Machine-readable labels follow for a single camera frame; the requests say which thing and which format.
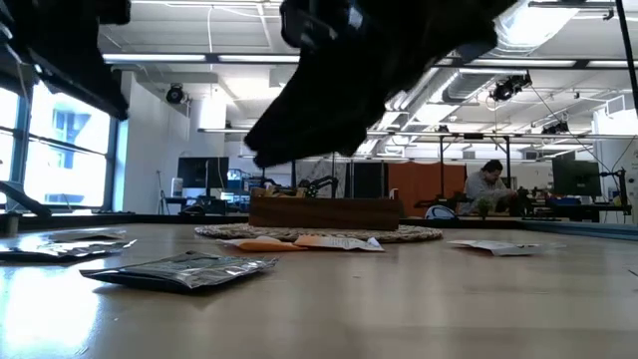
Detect silver ventilation duct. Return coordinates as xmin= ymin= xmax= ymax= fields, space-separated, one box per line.
xmin=438 ymin=0 xmax=592 ymax=104

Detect dark background desk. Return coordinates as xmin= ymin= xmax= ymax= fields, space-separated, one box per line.
xmin=517 ymin=198 xmax=634 ymax=224

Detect ceiling light strip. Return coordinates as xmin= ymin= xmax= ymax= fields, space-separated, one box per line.
xmin=586 ymin=59 xmax=638 ymax=70
xmin=102 ymin=53 xmax=207 ymax=63
xmin=217 ymin=53 xmax=301 ymax=64
xmin=471 ymin=58 xmax=578 ymax=69

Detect black blackcurrant tea packet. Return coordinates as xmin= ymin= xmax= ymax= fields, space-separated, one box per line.
xmin=0 ymin=237 xmax=139 ymax=264
xmin=79 ymin=250 xmax=280 ymax=294

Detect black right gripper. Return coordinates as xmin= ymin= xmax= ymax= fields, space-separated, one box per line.
xmin=243 ymin=0 xmax=519 ymax=169

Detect wooden tea organizer box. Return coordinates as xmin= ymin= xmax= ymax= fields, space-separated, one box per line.
xmin=247 ymin=186 xmax=404 ymax=231

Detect round woven wicker mat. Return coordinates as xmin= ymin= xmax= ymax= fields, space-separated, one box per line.
xmin=193 ymin=222 xmax=445 ymax=244

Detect black computer monitor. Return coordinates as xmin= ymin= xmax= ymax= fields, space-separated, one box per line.
xmin=176 ymin=157 xmax=230 ymax=189
xmin=551 ymin=159 xmax=603 ymax=198

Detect orange partition panel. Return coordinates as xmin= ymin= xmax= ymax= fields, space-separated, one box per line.
xmin=386 ymin=162 xmax=469 ymax=216

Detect person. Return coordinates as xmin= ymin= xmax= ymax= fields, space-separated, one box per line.
xmin=457 ymin=159 xmax=518 ymax=217

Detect black metal table frame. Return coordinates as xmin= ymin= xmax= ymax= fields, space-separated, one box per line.
xmin=0 ymin=212 xmax=638 ymax=241

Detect white blue round object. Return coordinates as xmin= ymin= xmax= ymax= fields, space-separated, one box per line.
xmin=424 ymin=203 xmax=459 ymax=221

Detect dark diagonal bar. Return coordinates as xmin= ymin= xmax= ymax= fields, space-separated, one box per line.
xmin=0 ymin=179 xmax=54 ymax=219

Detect black hanging cable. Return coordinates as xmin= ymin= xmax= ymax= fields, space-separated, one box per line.
xmin=615 ymin=0 xmax=638 ymax=104

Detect black background rig frame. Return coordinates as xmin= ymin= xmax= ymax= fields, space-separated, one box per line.
xmin=197 ymin=128 xmax=514 ymax=200

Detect black partition panel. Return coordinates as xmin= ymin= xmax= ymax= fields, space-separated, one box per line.
xmin=350 ymin=162 xmax=386 ymax=199

